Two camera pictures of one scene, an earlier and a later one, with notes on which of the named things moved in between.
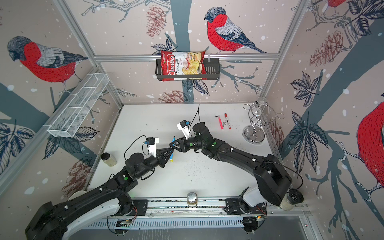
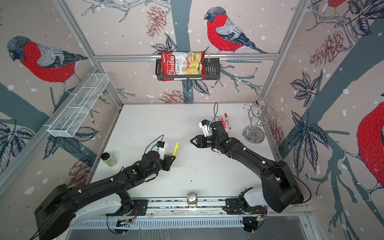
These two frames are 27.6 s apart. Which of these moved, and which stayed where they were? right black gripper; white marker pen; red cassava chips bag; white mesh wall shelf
Moved: right black gripper
Stayed: white mesh wall shelf; red cassava chips bag; white marker pen
